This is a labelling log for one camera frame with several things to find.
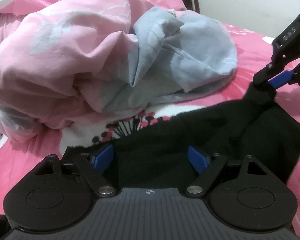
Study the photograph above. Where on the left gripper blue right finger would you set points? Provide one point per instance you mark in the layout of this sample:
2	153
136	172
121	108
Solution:
208	168

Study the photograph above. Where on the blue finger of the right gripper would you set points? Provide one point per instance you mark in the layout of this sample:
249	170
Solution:
272	74
287	77

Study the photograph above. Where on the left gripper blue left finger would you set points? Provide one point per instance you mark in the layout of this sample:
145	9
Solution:
92	166

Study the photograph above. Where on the black t-shirt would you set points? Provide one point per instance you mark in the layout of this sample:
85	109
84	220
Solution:
156	156

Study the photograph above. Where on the pink floral bed blanket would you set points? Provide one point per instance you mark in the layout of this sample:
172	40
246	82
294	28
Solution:
254	51

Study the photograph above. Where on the pink grey floral duvet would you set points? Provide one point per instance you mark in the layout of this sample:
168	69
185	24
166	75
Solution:
93	61

